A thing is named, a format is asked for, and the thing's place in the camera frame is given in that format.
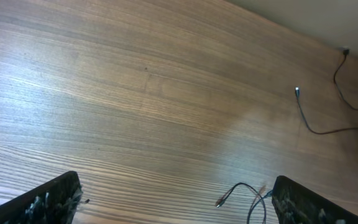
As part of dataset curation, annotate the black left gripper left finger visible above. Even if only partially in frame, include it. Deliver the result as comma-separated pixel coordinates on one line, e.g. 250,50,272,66
0,170,83,224

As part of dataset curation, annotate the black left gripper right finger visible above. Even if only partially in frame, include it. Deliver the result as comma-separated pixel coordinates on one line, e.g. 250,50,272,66
272,175,358,224

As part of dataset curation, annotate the black USB cable bundle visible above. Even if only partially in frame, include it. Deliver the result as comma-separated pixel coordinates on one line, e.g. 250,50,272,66
294,46,358,138

